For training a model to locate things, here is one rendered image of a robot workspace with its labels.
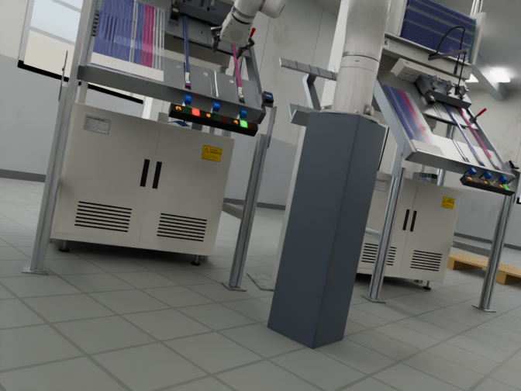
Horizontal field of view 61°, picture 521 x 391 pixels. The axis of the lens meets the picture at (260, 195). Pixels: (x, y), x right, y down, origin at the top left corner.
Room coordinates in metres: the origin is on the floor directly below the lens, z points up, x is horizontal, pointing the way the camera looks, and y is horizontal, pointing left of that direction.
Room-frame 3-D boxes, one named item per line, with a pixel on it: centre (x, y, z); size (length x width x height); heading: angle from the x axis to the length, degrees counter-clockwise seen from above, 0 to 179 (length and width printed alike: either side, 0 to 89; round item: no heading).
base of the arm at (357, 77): (1.42, -0.23, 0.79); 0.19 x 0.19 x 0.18
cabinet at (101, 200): (2.23, 0.61, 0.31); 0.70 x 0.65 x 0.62; 113
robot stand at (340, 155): (1.42, -0.23, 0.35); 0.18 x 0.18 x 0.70; 49
